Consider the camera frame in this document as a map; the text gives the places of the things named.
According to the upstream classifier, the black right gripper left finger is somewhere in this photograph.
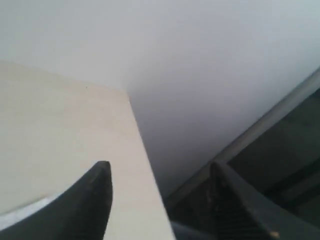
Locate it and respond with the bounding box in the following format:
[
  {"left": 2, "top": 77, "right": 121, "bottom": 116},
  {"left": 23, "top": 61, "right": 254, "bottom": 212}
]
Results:
[{"left": 0, "top": 161, "right": 113, "bottom": 240}]

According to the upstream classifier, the grey baseboard strip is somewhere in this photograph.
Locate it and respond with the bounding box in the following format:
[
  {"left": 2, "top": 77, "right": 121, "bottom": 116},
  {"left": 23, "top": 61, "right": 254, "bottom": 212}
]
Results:
[{"left": 163, "top": 68, "right": 320, "bottom": 205}]

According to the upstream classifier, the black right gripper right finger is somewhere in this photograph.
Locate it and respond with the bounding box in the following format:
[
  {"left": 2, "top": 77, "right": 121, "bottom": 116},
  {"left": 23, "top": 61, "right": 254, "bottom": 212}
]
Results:
[{"left": 170, "top": 163, "right": 320, "bottom": 240}]

